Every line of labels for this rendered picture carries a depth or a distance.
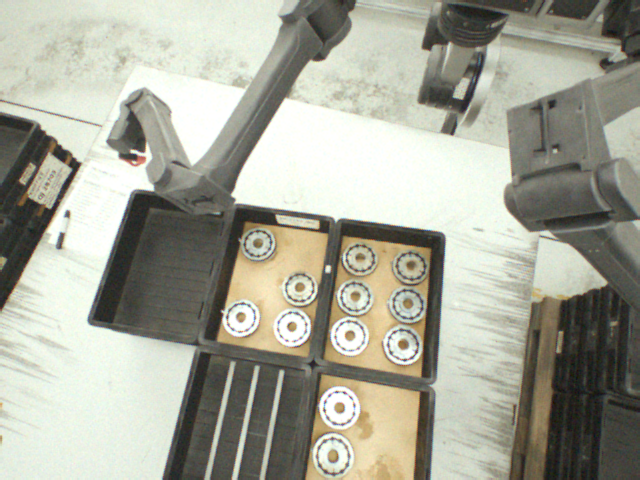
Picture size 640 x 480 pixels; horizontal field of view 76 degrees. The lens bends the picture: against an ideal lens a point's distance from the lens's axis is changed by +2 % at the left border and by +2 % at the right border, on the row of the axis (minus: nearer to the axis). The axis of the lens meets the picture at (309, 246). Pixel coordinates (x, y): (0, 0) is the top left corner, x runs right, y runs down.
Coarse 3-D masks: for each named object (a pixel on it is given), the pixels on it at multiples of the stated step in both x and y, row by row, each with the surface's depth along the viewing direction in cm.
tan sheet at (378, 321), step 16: (352, 240) 120; (368, 240) 120; (384, 256) 118; (384, 272) 116; (336, 288) 115; (384, 288) 115; (416, 288) 114; (336, 304) 114; (384, 304) 113; (336, 320) 112; (368, 320) 112; (384, 320) 112; (352, 336) 111; (336, 352) 110; (368, 352) 109; (384, 368) 108; (400, 368) 108; (416, 368) 108
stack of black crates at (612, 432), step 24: (552, 408) 164; (576, 408) 150; (600, 408) 135; (624, 408) 143; (552, 432) 159; (576, 432) 145; (600, 432) 132; (624, 432) 141; (552, 456) 155; (576, 456) 141; (600, 456) 130; (624, 456) 139
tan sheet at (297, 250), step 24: (288, 240) 121; (312, 240) 120; (240, 264) 119; (264, 264) 119; (288, 264) 118; (312, 264) 118; (240, 288) 117; (264, 288) 116; (264, 312) 114; (312, 312) 113; (264, 336) 112
